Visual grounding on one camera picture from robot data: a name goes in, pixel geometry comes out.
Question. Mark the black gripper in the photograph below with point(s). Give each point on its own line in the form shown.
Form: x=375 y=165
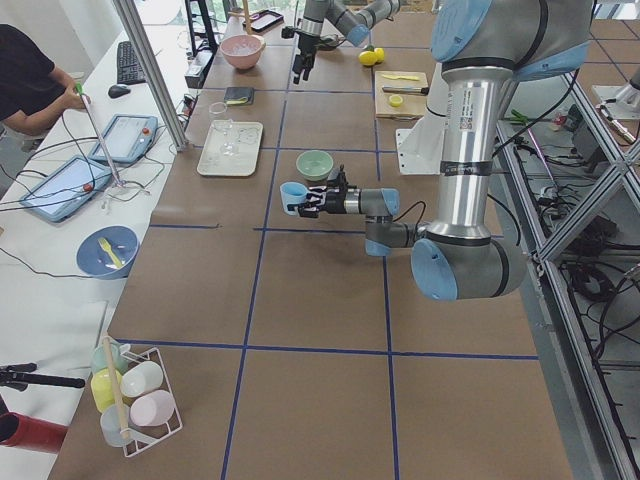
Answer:
x=334 y=200
x=305 y=46

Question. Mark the light blue cup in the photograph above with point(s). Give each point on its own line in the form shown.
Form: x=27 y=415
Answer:
x=293 y=194

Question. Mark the green bowl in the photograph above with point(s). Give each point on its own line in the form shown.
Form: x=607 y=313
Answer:
x=314 y=165

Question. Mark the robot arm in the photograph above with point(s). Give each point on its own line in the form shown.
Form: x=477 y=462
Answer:
x=354 y=26
x=480 y=46

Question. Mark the pink bowl of ice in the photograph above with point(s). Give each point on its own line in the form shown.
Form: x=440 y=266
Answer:
x=242 y=51

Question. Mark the blue bowl with fork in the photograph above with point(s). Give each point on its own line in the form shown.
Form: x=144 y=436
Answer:
x=108 y=253

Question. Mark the yellow lemon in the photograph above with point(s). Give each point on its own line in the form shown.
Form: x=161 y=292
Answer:
x=380 y=54
x=367 y=58

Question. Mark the grey folded cloth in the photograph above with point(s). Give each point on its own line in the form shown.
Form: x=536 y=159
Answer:
x=238 y=96

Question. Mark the steel muddler black cap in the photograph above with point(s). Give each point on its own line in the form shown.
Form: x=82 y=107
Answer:
x=406 y=90

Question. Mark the cream bear tray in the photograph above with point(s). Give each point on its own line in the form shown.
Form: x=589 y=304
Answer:
x=247 y=136

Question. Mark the wooden cutting board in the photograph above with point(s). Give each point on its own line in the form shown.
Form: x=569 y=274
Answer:
x=414 y=105

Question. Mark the clear wine glass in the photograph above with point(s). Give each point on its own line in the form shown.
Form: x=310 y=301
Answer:
x=222 y=123

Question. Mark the lemon half slice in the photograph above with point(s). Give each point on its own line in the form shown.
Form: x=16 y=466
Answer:
x=395 y=100

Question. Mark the yellow plastic knife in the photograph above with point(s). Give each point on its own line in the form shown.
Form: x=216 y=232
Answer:
x=401 y=77

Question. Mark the black keyboard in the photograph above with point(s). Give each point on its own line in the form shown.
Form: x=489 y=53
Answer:
x=128 y=69

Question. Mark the black computer mouse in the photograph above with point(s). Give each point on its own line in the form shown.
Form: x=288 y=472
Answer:
x=118 y=90

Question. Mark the blue teach pendant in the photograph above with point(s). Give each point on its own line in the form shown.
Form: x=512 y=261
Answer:
x=67 y=189
x=129 y=137

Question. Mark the person in black shirt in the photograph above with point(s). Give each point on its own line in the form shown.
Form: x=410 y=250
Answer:
x=34 y=91

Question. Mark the black tripod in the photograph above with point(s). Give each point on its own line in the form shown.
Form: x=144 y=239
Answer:
x=20 y=376

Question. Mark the red cylinder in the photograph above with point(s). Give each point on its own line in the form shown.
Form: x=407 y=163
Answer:
x=24 y=432

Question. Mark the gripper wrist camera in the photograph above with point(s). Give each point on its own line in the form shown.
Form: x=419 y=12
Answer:
x=337 y=179

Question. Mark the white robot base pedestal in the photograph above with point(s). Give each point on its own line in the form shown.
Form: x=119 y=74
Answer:
x=420 y=148

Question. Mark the aluminium frame post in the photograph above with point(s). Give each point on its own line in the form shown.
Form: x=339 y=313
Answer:
x=135 y=30

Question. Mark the white wire cup rack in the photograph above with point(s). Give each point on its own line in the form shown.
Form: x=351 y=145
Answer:
x=134 y=397

